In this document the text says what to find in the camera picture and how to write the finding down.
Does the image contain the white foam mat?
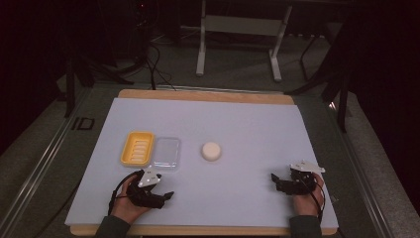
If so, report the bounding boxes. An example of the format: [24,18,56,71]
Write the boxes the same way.
[64,96,340,230]

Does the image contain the white metal table frame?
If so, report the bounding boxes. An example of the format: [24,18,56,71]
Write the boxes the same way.
[195,0,293,83]

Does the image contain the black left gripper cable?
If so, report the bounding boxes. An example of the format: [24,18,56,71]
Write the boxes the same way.
[107,170,145,216]

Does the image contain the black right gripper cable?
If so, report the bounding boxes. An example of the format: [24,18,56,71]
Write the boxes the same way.
[300,178,327,223]

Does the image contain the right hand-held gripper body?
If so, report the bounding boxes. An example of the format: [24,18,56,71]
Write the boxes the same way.
[279,160,326,196]

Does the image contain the yellow soap dish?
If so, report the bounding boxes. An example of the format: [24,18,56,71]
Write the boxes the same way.
[120,131,156,168]

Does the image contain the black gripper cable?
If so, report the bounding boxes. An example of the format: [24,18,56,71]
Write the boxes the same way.
[107,170,145,216]
[300,178,327,223]

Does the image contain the clear plastic container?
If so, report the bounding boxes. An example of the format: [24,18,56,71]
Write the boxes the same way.
[152,136,182,171]

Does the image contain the black metal stand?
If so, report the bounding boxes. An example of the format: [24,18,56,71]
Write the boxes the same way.
[63,49,135,119]
[285,31,352,134]

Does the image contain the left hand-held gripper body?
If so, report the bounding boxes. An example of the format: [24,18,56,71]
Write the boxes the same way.
[126,168,166,210]

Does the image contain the aluminium rail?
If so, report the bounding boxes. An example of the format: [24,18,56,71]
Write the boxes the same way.
[326,98,395,238]
[0,86,95,238]

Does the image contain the person's left hand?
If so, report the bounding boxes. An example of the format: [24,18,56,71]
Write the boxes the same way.
[110,174,151,226]

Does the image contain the person's right hand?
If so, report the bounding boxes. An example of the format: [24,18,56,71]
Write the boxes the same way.
[291,173,326,218]

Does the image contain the black floor cables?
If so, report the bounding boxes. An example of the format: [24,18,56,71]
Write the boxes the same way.
[144,42,177,92]

